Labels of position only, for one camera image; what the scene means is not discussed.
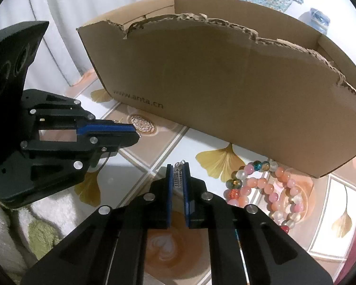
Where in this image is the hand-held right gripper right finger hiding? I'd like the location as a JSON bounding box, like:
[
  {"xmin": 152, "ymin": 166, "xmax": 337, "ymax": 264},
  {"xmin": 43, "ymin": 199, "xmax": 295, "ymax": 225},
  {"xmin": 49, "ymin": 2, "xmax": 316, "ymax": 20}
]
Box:
[{"xmin": 182, "ymin": 163, "xmax": 334, "ymax": 285}]

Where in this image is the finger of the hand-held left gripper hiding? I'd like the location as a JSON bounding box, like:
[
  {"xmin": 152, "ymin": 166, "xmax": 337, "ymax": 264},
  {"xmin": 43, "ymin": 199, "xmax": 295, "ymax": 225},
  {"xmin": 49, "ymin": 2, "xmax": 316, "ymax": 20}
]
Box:
[
  {"xmin": 0, "ymin": 131, "xmax": 141, "ymax": 209},
  {"xmin": 21, "ymin": 88, "xmax": 137, "ymax": 136}
]

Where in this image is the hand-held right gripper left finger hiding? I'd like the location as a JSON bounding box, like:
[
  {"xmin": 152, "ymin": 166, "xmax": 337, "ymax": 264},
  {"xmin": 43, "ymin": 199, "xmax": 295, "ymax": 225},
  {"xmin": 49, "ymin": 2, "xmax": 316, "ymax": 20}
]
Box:
[{"xmin": 21, "ymin": 164, "xmax": 174, "ymax": 285}]

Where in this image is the silver abacus charm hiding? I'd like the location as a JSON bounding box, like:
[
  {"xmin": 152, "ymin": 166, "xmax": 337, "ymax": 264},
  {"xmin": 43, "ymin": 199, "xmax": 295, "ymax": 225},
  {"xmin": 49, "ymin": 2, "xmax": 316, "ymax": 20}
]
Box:
[{"xmin": 173, "ymin": 160, "xmax": 187, "ymax": 189}]

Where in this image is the brown cardboard box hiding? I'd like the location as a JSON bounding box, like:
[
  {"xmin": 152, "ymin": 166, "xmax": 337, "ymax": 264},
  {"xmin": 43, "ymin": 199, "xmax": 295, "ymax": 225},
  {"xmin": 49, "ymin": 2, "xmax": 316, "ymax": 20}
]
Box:
[{"xmin": 76, "ymin": 0, "xmax": 356, "ymax": 179}]

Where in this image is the white piped fabric cover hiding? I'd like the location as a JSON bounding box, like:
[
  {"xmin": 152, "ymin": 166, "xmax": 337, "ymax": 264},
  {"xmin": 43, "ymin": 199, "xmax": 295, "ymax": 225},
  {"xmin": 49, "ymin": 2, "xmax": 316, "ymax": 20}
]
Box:
[{"xmin": 27, "ymin": 0, "xmax": 167, "ymax": 88}]

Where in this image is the leaf printed tablecloth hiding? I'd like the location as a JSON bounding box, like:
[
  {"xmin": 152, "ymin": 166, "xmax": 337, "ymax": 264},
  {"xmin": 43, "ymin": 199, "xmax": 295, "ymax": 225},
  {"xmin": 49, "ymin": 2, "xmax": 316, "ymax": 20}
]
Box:
[{"xmin": 62, "ymin": 68, "xmax": 356, "ymax": 285}]

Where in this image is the white green fluffy rug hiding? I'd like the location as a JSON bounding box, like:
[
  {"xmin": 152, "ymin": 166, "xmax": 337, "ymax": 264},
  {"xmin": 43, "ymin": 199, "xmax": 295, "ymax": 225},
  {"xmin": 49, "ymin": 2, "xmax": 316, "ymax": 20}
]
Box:
[{"xmin": 0, "ymin": 188, "xmax": 64, "ymax": 285}]

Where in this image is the blue water bottle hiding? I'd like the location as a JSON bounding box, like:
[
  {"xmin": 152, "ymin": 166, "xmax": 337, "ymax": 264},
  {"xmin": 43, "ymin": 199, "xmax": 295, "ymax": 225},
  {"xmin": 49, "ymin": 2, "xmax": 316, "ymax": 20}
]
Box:
[{"xmin": 309, "ymin": 7, "xmax": 331, "ymax": 33}]

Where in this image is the multicolour glass bead bracelet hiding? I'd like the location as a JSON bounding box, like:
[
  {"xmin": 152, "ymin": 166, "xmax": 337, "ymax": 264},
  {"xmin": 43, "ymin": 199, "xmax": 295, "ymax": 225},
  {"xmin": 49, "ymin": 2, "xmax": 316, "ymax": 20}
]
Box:
[{"xmin": 224, "ymin": 160, "xmax": 279, "ymax": 201}]

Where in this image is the peach bead bracelet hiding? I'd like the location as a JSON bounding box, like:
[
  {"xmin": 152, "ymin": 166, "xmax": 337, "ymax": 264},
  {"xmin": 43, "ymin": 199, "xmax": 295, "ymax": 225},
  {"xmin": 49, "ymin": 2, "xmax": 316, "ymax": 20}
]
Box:
[{"xmin": 240, "ymin": 166, "xmax": 304, "ymax": 214}]

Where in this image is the pink white bead bracelet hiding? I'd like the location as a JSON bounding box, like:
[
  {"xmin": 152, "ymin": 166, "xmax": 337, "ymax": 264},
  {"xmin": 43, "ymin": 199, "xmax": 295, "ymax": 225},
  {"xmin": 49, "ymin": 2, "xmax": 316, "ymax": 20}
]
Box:
[{"xmin": 268, "ymin": 194, "xmax": 305, "ymax": 234}]

